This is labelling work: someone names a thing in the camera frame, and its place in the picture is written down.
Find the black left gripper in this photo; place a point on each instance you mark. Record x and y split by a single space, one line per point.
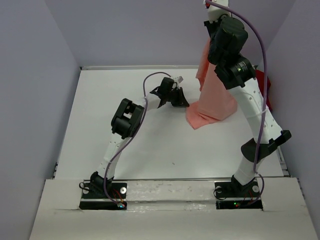
181 101

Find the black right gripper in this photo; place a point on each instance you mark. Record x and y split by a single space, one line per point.
211 24

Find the pink t shirt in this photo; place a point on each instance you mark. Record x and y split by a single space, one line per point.
215 103

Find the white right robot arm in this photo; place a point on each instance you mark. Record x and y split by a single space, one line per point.
239 79

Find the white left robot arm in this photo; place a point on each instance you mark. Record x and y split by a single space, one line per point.
126 122

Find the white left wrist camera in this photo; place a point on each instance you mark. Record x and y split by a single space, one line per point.
178 79

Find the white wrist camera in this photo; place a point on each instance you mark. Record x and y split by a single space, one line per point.
178 79
213 12

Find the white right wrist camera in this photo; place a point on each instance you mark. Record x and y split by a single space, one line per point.
213 12

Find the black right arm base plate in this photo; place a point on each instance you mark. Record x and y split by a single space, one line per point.
230 197

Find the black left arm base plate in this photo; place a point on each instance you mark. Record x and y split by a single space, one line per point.
93 199

